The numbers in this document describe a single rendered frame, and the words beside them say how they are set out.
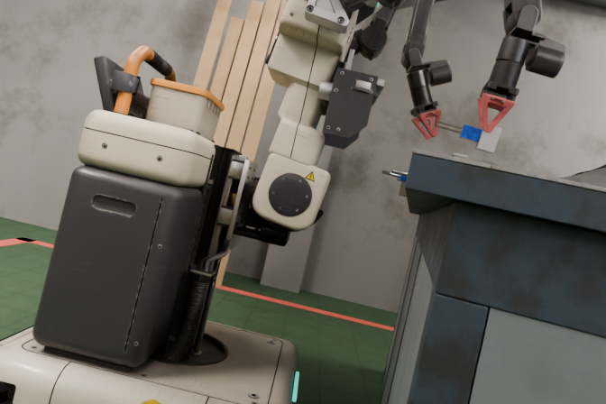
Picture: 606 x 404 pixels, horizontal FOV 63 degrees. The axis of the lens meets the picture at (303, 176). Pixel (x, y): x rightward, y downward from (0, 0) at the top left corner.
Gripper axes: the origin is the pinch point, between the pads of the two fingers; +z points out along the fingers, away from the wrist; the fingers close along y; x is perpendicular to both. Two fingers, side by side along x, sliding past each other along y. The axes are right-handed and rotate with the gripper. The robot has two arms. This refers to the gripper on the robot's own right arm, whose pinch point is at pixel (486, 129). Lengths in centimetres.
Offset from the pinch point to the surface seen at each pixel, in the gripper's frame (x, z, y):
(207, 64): 179, -13, 227
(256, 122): 129, 16, 224
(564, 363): -7, 25, -66
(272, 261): 92, 112, 243
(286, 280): 78, 122, 245
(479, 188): 5, 12, -67
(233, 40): 172, -37, 240
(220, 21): 184, -47, 236
